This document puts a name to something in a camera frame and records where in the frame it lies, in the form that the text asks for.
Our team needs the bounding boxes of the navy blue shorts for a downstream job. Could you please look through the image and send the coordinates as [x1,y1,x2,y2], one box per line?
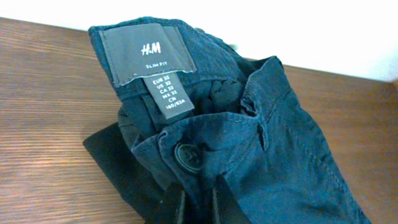
[88,17,368,223]

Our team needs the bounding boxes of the black garment with red trim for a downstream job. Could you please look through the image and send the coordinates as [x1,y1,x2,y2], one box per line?
[83,123,164,221]

